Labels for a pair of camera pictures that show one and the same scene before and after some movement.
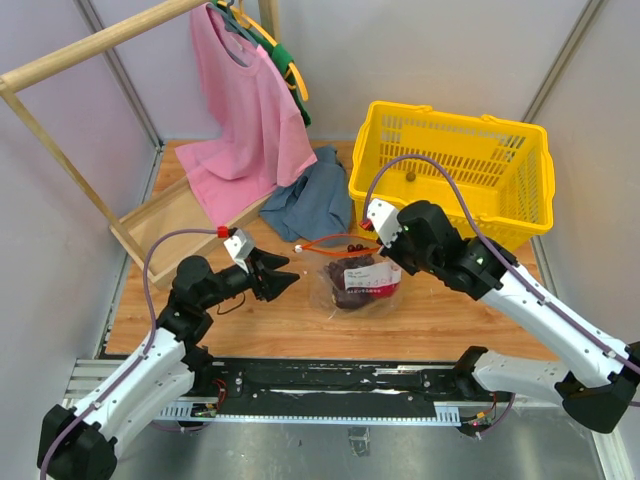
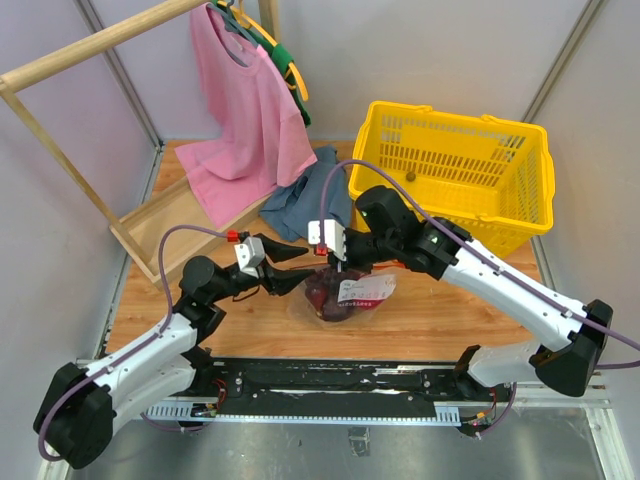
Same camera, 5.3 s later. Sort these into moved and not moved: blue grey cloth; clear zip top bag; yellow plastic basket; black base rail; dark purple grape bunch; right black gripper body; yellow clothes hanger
Moved: right black gripper body; clear zip top bag; dark purple grape bunch
Not moved: black base rail; yellow plastic basket; blue grey cloth; yellow clothes hanger
